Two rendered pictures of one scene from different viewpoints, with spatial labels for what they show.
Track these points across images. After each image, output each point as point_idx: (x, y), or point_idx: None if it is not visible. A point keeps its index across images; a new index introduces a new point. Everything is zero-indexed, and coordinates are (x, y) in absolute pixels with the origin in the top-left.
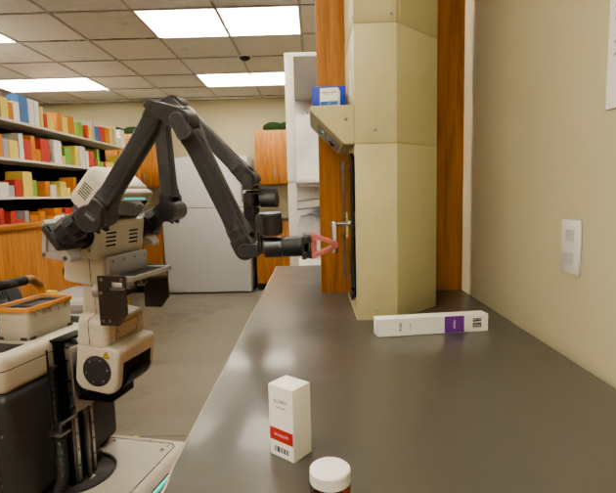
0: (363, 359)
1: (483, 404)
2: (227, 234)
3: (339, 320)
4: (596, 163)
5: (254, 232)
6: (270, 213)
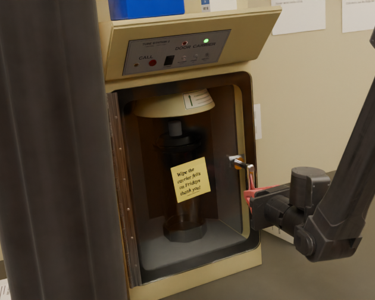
0: (365, 232)
1: None
2: (365, 224)
3: (271, 273)
4: (266, 66)
5: (307, 218)
6: (319, 169)
